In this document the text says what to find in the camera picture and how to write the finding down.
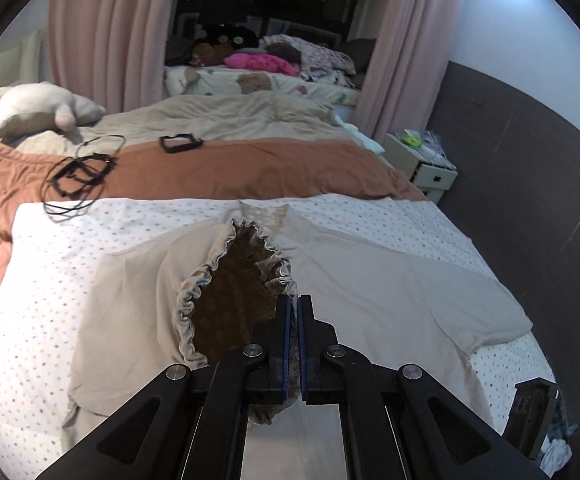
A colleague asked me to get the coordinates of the white nightstand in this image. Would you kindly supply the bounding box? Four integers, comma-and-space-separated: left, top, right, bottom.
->
382, 130, 459, 205

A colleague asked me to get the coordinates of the beige ruffled-neck garment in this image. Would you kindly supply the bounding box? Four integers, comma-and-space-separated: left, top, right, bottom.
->
67, 201, 533, 428

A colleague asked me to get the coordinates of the brown teddy bear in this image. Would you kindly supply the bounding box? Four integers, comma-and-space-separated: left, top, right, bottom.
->
190, 42, 233, 67

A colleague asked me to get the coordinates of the bed with printed sheet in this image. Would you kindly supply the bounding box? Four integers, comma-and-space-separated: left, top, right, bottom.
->
164, 65, 361, 108

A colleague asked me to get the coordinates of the dark waste bin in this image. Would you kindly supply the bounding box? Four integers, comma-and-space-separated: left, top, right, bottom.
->
502, 380, 560, 463

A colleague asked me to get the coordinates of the white plush toy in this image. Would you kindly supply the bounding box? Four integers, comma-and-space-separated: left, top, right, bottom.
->
0, 81, 107, 141

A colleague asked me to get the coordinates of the pink curtain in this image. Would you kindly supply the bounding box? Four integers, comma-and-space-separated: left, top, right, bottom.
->
47, 0, 185, 116
355, 0, 458, 136

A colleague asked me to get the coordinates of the black plush toy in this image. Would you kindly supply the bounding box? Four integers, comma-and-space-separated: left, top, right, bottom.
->
205, 24, 261, 49

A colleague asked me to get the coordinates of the thin black cord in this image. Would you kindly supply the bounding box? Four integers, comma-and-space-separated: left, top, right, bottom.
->
42, 134, 126, 224

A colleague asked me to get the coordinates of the floral quilt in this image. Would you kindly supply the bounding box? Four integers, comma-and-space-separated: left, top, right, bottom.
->
262, 35, 357, 82

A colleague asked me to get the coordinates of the pink plush toy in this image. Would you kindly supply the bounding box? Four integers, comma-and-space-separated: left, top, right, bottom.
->
224, 52, 298, 77

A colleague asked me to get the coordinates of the orange-brown duvet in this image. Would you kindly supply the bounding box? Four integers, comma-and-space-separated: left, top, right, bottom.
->
0, 137, 428, 321

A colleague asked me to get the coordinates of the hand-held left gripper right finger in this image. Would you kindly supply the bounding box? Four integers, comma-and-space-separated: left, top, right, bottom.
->
298, 296, 545, 480

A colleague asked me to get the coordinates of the beige blanket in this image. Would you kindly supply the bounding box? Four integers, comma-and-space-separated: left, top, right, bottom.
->
17, 92, 371, 156

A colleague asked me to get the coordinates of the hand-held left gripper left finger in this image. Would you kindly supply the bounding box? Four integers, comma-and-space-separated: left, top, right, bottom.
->
35, 296, 293, 480

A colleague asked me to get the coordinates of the crumpled white cloth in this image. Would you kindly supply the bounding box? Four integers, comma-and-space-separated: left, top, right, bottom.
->
540, 425, 578, 472

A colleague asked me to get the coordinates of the large black frame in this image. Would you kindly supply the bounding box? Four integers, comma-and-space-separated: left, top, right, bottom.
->
50, 154, 117, 199

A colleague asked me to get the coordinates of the white clutter pile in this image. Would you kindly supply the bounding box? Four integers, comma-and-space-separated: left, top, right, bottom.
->
419, 130, 451, 162

